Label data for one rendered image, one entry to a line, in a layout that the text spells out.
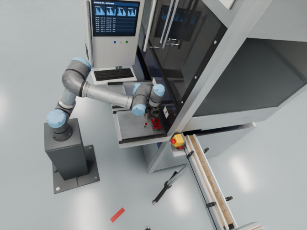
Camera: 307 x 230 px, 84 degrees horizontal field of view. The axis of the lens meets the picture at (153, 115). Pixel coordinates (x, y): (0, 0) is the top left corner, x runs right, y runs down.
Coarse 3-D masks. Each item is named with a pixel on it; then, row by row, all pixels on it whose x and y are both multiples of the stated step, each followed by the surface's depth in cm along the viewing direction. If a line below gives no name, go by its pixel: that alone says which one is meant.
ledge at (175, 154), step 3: (171, 144) 140; (171, 147) 139; (171, 150) 138; (174, 150) 138; (180, 150) 139; (183, 150) 140; (174, 153) 136; (177, 153) 137; (180, 153) 137; (183, 153) 138; (174, 156) 135; (177, 156) 136
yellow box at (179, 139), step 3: (177, 135) 129; (180, 135) 129; (183, 135) 130; (174, 138) 129; (177, 138) 127; (180, 138) 128; (183, 138) 128; (177, 141) 125; (180, 141) 126; (183, 141) 127; (174, 144) 130; (177, 144) 127; (180, 144) 129; (183, 144) 130
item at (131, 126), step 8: (120, 112) 145; (128, 112) 148; (120, 120) 142; (128, 120) 144; (136, 120) 146; (144, 120) 148; (120, 128) 138; (128, 128) 140; (136, 128) 142; (144, 128) 143; (128, 136) 136; (136, 136) 133; (144, 136) 136
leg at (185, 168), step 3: (186, 165) 147; (183, 168) 153; (186, 168) 148; (189, 168) 146; (180, 171) 158; (183, 171) 154; (186, 171) 152; (177, 174) 165; (180, 174) 160; (183, 174) 160; (174, 177) 173; (177, 177) 167; (171, 180) 180; (174, 180) 175; (168, 183) 189; (171, 183) 184; (168, 186) 193
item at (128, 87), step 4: (124, 84) 167; (128, 84) 169; (132, 84) 170; (148, 84) 175; (152, 84) 177; (124, 88) 160; (128, 88) 166; (132, 88) 167; (124, 92) 162; (128, 92) 163; (132, 92) 164; (132, 96) 161
